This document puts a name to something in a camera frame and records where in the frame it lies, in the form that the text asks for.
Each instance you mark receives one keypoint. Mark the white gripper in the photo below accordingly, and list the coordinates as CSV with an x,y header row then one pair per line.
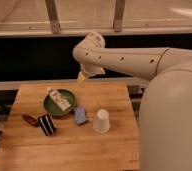
x,y
87,71

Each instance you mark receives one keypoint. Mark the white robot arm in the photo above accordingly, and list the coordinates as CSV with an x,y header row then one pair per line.
x,y
165,116

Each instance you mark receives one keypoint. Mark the black striped eraser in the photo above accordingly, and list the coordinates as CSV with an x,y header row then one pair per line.
x,y
46,125

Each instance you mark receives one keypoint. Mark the white small bottle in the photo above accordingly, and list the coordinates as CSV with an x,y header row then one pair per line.
x,y
59,99

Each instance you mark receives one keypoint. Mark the blue sponge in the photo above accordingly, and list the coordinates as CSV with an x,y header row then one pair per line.
x,y
80,115

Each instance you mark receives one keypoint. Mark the green round plate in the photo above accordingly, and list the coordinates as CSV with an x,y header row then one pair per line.
x,y
52,108

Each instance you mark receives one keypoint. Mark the dark red small object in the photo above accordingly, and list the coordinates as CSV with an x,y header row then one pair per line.
x,y
29,119

